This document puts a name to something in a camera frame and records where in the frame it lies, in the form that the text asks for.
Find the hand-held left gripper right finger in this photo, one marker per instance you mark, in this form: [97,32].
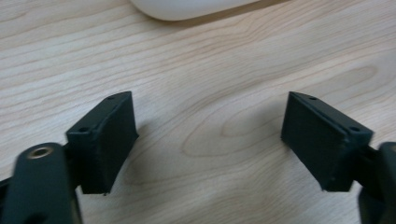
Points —
[323,143]

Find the white plate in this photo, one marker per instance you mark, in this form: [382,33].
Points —
[186,7]

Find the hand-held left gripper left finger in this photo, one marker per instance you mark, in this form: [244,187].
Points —
[102,146]

